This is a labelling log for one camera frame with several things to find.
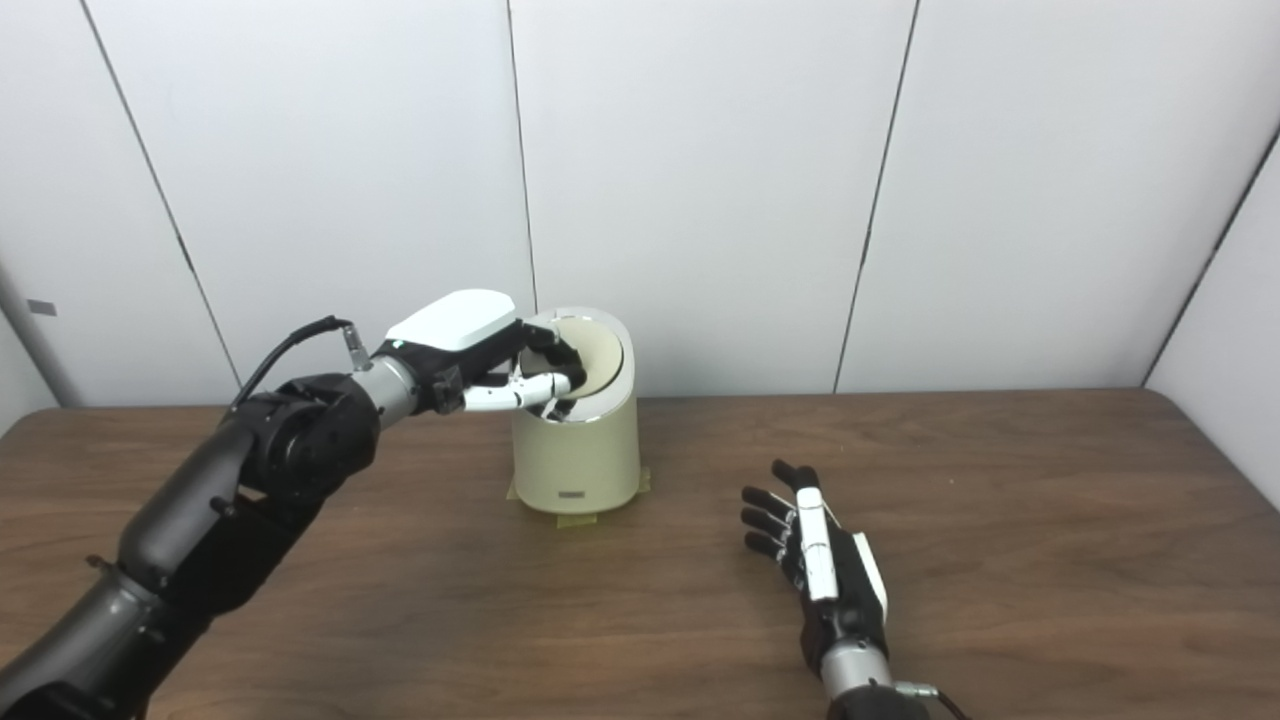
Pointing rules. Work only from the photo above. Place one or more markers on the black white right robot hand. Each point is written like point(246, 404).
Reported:
point(835, 580)

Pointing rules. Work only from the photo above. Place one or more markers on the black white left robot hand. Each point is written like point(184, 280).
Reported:
point(455, 325)

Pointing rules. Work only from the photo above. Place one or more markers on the cream round bin lid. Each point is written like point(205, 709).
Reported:
point(603, 355)

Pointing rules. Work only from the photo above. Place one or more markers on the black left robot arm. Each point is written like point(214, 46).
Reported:
point(220, 500)

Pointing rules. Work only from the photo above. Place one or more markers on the cream-colored bin body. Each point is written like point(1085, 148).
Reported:
point(580, 460)

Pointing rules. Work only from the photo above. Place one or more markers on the small grey wall tag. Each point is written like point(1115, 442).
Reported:
point(42, 307)

